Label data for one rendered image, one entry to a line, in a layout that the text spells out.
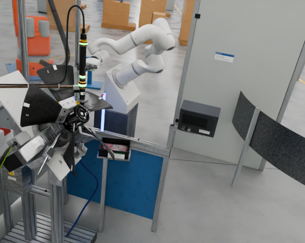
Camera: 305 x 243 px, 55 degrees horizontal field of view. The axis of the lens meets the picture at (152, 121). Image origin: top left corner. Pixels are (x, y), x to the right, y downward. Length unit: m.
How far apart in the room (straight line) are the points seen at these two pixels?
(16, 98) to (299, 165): 2.28
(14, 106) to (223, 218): 2.13
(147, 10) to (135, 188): 7.32
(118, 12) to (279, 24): 8.27
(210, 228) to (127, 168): 1.00
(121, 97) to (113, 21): 8.77
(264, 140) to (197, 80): 1.03
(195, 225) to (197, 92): 1.51
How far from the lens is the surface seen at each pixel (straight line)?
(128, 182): 2.51
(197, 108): 2.01
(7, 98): 1.89
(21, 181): 2.07
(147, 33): 1.87
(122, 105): 2.46
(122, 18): 11.08
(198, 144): 3.81
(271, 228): 3.19
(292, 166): 2.91
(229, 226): 3.02
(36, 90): 1.64
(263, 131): 3.03
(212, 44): 3.38
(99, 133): 2.35
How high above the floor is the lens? 2.02
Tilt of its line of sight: 27 degrees down
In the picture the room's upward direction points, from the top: 8 degrees clockwise
